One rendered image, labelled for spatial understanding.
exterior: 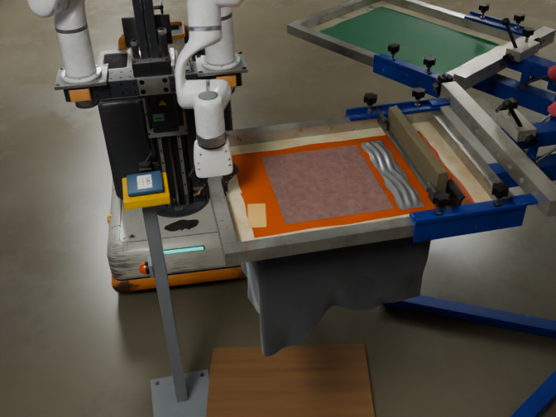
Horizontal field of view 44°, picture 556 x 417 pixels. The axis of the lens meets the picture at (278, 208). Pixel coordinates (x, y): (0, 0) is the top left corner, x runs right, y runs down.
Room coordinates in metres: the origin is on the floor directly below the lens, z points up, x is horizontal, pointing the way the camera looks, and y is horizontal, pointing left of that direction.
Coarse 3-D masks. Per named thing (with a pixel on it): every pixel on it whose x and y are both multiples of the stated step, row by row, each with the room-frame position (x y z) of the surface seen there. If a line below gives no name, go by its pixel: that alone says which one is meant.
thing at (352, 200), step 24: (264, 192) 1.58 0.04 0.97; (288, 192) 1.58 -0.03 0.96; (312, 192) 1.58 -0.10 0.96; (336, 192) 1.57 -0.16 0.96; (360, 192) 1.57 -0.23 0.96; (384, 192) 1.57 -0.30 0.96; (288, 216) 1.47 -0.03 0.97; (312, 216) 1.47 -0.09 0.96; (336, 216) 1.46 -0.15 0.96; (360, 216) 1.46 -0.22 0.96; (384, 216) 1.46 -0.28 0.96
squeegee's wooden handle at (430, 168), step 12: (396, 108) 1.85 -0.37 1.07; (396, 120) 1.80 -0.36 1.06; (396, 132) 1.79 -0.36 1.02; (408, 132) 1.71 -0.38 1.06; (408, 144) 1.70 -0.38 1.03; (420, 144) 1.64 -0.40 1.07; (420, 156) 1.61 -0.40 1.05; (432, 156) 1.58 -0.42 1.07; (420, 168) 1.60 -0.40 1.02; (432, 168) 1.53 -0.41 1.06; (432, 180) 1.52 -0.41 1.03; (444, 180) 1.50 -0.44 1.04
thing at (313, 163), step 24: (312, 144) 1.83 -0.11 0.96; (336, 144) 1.83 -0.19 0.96; (360, 144) 1.83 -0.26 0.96; (384, 144) 1.82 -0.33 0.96; (240, 168) 1.71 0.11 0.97; (264, 168) 1.71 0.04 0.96; (288, 168) 1.70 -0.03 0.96; (312, 168) 1.70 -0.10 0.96; (336, 168) 1.69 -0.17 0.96; (360, 168) 1.69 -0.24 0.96; (408, 168) 1.68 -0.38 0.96
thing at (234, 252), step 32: (256, 128) 1.88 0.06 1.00; (288, 128) 1.87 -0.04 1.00; (320, 128) 1.89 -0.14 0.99; (352, 128) 1.91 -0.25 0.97; (448, 128) 1.85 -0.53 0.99; (480, 160) 1.66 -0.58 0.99; (224, 224) 1.40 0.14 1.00; (384, 224) 1.38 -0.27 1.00; (224, 256) 1.29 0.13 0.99; (256, 256) 1.29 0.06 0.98
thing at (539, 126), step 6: (534, 126) 1.76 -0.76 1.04; (540, 126) 1.76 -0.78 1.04; (546, 126) 1.76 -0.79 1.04; (552, 126) 1.76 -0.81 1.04; (540, 132) 1.72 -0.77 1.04; (546, 132) 1.72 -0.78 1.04; (552, 132) 1.73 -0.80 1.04; (510, 138) 1.70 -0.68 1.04; (540, 138) 1.72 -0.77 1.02; (546, 138) 1.72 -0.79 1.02; (552, 138) 1.73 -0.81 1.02; (516, 144) 1.71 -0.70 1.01; (522, 144) 1.71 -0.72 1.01; (540, 144) 1.72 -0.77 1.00; (546, 144) 1.73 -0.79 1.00; (552, 144) 1.73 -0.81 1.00
